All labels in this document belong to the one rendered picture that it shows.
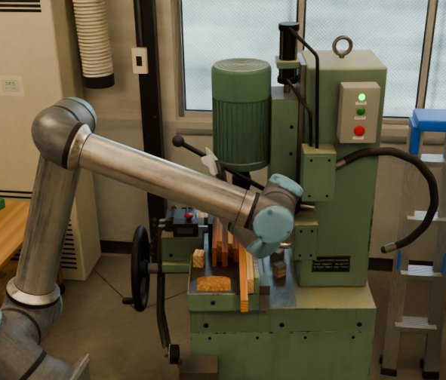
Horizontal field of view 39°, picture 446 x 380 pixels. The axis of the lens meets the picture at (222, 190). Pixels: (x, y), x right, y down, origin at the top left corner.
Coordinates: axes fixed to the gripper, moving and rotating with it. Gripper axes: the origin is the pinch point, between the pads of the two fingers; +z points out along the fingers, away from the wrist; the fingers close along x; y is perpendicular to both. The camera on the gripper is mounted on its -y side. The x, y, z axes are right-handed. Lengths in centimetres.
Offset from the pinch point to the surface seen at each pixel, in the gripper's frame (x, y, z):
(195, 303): 32.5, -1.0, -22.4
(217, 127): -11.6, -6.2, 5.2
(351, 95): -39.7, -18.3, -21.8
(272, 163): -9.5, -19.2, -9.4
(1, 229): 106, -15, 107
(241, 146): -10.9, -9.5, -3.6
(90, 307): 139, -64, 81
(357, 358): 34, -49, -54
